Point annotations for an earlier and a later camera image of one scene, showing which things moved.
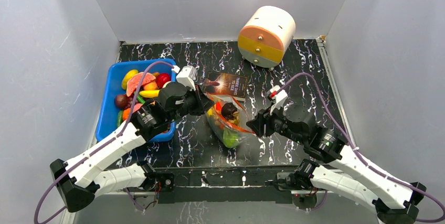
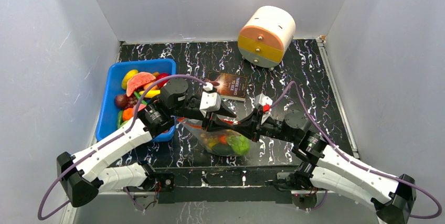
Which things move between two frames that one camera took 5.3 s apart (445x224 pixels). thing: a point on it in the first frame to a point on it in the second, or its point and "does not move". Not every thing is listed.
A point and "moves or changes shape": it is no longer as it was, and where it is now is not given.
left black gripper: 203,103 does not move
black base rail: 245,184 does not move
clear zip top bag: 228,119 moves or changes shape
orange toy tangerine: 126,114 does not move
